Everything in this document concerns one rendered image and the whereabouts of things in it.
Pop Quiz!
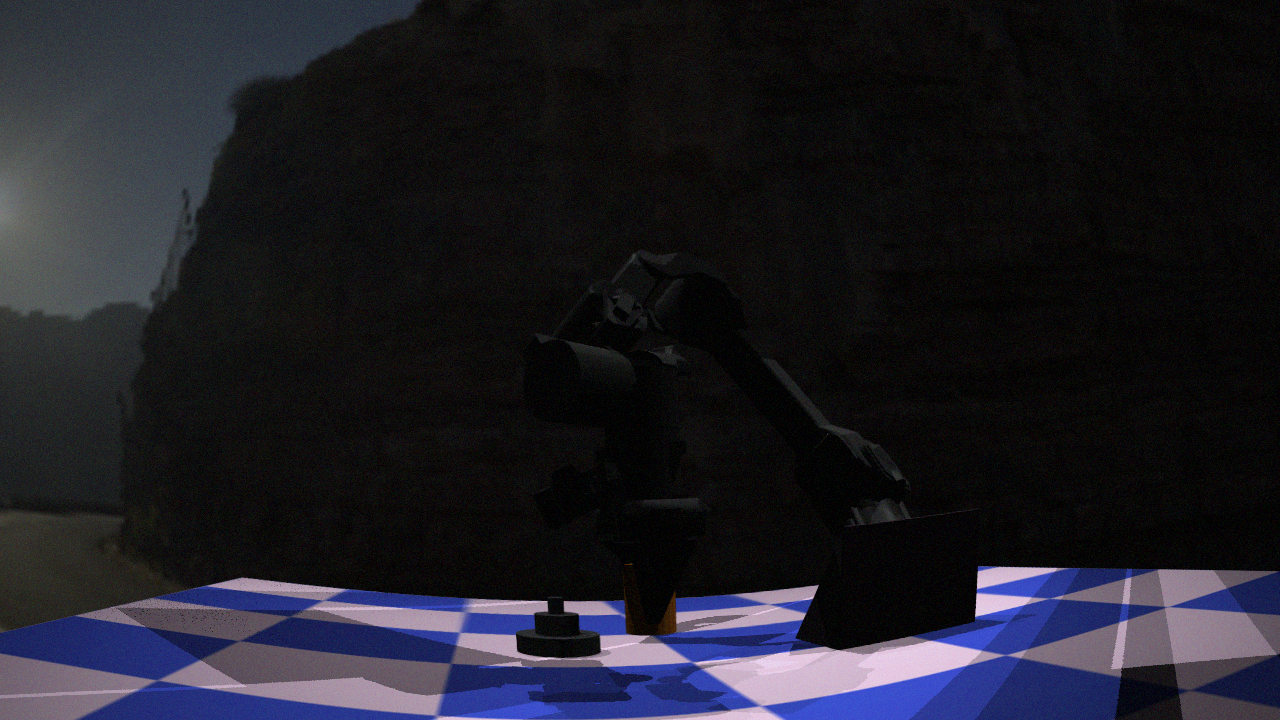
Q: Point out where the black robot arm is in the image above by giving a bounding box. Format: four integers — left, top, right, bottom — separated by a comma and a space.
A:
521, 250, 911, 537

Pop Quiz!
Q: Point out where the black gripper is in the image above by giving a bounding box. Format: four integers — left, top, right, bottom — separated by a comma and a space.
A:
593, 427, 712, 625

